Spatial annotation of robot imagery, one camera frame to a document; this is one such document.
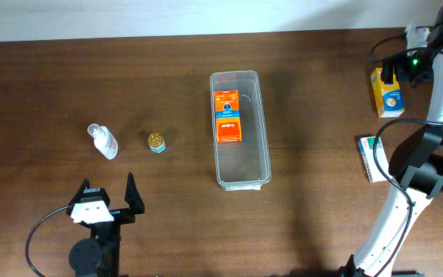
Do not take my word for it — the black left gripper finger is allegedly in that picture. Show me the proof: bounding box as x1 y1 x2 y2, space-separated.
125 172 145 215
69 179 90 205

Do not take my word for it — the yellow blue medicine box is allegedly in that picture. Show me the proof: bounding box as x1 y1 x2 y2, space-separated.
371 68 405 118

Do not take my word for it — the orange red medicine box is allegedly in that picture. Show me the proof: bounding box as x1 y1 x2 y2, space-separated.
214 89 242 143

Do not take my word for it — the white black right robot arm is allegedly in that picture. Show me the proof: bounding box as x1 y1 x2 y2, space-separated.
338 6 443 276

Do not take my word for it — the clear plastic container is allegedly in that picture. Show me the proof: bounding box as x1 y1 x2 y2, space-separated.
210 70 271 191

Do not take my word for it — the white lotion bottle clear cap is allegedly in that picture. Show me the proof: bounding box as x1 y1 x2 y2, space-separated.
87 123 118 160

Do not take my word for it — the small jar gold lid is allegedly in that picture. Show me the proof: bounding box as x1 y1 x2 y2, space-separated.
148 132 166 153

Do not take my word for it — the white green medicine box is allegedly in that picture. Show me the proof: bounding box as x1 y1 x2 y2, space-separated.
358 136 390 183

